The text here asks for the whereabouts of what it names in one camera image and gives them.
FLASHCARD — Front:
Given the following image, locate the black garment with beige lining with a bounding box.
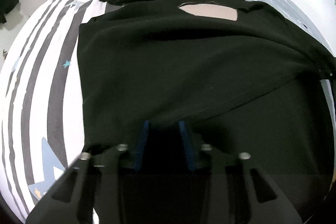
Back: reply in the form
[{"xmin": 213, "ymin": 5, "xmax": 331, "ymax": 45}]
[{"xmin": 77, "ymin": 0, "xmax": 335, "ymax": 223}]

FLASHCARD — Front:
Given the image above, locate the striped star bed sheet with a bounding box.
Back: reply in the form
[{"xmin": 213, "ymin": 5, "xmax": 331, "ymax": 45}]
[{"xmin": 1, "ymin": 0, "xmax": 335, "ymax": 223}]

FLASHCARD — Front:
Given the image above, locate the black jacket hanging on wall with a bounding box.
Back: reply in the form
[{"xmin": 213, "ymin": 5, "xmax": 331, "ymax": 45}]
[{"xmin": 0, "ymin": 0, "xmax": 19, "ymax": 24}]

